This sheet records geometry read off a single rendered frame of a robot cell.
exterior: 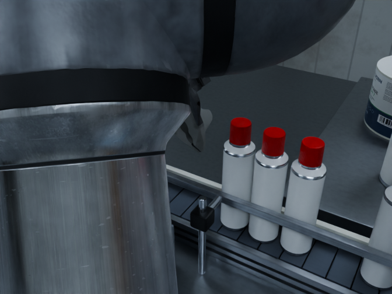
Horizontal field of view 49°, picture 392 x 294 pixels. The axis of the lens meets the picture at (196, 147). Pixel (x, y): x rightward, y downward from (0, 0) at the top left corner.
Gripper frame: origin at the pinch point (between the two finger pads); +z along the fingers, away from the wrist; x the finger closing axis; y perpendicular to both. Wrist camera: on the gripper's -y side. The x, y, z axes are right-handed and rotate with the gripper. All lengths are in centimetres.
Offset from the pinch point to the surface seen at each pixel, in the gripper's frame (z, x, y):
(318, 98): 17, 7, 66
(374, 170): 24.4, -16.0, 29.4
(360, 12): 19, 34, 228
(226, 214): 12.5, -1.5, -2.4
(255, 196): 9.7, -8.8, -2.3
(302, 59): 34, 78, 222
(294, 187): 9.0, -16.1, -2.1
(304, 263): 22.6, -12.7, -2.9
